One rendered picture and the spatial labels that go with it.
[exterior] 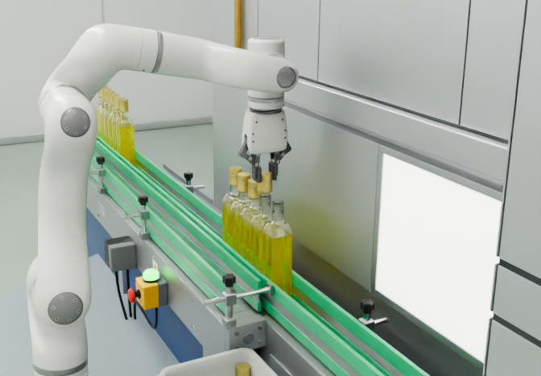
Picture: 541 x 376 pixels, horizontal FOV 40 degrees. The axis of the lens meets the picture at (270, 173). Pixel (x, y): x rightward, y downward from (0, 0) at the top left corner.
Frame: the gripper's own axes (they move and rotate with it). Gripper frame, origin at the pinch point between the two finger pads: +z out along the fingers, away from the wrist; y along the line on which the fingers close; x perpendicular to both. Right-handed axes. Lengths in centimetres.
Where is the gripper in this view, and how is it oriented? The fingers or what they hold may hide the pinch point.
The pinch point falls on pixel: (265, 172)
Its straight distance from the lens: 174.4
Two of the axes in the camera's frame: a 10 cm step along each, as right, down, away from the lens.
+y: -8.9, 1.2, -4.4
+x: 4.5, 2.7, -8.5
